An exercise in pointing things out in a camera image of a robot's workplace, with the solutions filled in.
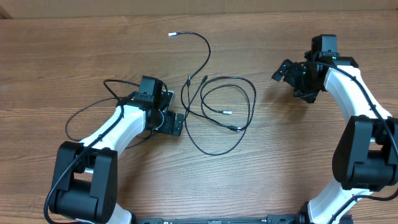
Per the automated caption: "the thin black USB-C cable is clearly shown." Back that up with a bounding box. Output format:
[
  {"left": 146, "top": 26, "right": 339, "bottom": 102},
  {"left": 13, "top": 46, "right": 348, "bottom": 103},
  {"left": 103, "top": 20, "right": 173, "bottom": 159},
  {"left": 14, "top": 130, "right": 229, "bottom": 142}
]
[{"left": 167, "top": 30, "right": 249, "bottom": 156}]

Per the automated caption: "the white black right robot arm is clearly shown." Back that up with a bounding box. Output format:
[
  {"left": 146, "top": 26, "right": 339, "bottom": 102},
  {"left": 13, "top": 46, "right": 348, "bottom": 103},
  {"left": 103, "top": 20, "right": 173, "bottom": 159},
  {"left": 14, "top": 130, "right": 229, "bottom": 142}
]
[{"left": 272, "top": 34, "right": 397, "bottom": 223}]

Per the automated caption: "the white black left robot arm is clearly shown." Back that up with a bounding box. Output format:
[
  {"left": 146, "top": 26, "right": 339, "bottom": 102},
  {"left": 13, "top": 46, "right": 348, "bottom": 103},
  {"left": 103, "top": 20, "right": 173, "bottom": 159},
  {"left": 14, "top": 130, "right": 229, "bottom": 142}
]
[{"left": 44, "top": 76, "right": 183, "bottom": 223}]

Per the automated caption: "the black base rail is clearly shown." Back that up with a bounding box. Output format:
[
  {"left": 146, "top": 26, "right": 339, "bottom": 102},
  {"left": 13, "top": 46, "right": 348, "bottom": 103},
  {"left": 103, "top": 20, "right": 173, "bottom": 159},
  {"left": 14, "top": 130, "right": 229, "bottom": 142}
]
[{"left": 132, "top": 213, "right": 310, "bottom": 224}]

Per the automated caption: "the thick black USB-A cable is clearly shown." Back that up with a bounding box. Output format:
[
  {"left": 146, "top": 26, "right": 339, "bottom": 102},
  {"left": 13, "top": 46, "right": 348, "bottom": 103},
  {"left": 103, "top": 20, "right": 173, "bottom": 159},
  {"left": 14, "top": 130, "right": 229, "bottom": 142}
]
[{"left": 199, "top": 74, "right": 257, "bottom": 133}]

